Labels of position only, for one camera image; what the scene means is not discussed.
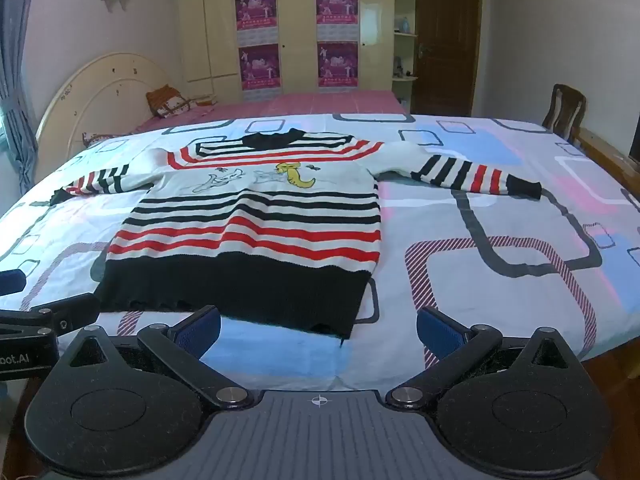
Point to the striped knit sweater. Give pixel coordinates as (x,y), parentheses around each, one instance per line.
(250,240)

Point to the brown wooden door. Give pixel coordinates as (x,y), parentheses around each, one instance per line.
(445,45)

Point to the cream corner shelf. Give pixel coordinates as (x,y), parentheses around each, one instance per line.
(404,45)

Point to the white paper sheet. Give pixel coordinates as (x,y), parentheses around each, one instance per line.
(370,22)

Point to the wooden bed frame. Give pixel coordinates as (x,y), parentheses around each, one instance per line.
(602,152)

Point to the orange patterned pillow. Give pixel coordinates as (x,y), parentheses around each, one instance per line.
(167,102)

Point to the purple wall poster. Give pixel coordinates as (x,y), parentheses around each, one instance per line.
(259,65)
(255,7)
(336,4)
(337,62)

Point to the blue bottle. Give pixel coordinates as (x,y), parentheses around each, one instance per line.
(405,25)

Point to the cream wardrobe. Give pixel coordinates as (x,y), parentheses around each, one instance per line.
(295,10)

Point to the blue grey curtain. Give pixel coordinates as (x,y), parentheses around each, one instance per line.
(15,85)

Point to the cream curved headboard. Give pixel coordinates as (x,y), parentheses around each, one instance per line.
(95,90)

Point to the pink bed sheet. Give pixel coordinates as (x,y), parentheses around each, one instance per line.
(310,102)

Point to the wooden chair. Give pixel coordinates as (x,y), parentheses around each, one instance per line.
(562,107)

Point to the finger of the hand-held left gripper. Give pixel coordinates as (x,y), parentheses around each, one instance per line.
(12,282)
(70,312)

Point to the small dark figurine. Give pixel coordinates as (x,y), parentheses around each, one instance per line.
(398,66)

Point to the patterned bed sheet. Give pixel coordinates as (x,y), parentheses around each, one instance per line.
(475,270)

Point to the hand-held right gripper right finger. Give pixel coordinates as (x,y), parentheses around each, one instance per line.
(439,331)

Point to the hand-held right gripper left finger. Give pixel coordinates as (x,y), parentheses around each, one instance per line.
(200,329)

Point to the flat patterned pillow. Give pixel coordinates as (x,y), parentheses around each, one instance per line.
(102,138)

